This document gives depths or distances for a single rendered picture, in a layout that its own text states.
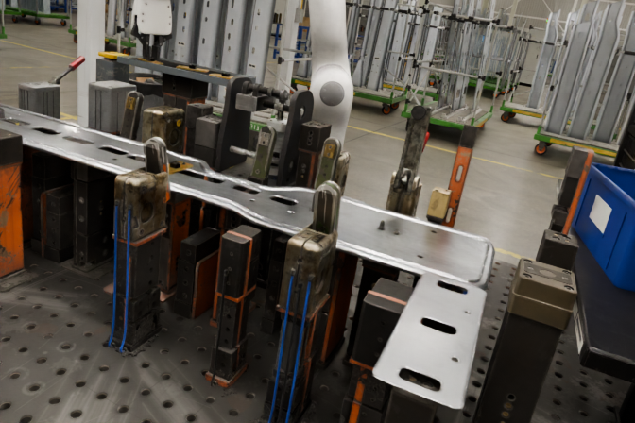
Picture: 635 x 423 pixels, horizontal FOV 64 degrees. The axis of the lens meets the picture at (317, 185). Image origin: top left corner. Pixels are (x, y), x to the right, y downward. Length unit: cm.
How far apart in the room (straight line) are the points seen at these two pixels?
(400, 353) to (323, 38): 100
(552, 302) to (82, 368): 79
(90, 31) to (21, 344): 399
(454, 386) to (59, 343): 76
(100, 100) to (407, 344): 102
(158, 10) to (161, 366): 93
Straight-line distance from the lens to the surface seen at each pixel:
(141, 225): 96
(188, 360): 106
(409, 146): 107
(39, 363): 108
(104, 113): 141
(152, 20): 153
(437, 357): 65
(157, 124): 130
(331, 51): 149
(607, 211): 101
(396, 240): 93
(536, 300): 78
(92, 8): 492
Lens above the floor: 136
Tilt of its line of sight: 18 degrees down
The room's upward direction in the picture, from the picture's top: 9 degrees clockwise
